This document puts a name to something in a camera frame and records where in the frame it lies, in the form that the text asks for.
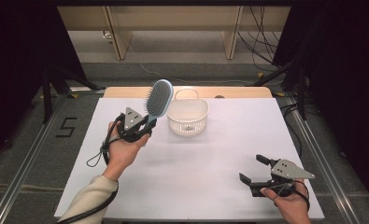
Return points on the yellow tape piece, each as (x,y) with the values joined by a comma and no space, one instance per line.
(280,93)
(260,75)
(73,95)

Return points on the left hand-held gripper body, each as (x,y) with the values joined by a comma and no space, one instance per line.
(132,119)

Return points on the wooden table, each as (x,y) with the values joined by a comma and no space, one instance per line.
(126,92)

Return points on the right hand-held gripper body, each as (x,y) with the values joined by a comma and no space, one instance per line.
(286,171)

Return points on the person's right hand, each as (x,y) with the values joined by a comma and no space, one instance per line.
(292,207)

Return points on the aluminium floor rail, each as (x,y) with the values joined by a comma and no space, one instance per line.
(323,161)
(26,161)

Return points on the white plastic basket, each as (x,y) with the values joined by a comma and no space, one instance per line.
(187,119)

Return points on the white table sheet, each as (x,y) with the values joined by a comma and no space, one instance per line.
(197,174)

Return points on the black metal stand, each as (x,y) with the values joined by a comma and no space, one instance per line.
(302,93)
(47,93)

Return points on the beige wooden desk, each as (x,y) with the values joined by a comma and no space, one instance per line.
(173,18)

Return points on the blue hairbrush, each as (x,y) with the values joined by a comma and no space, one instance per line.
(158,98)

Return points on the person's left hand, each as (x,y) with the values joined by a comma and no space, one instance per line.
(121,154)

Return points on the black curtain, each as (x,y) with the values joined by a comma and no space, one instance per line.
(344,77)
(20,62)

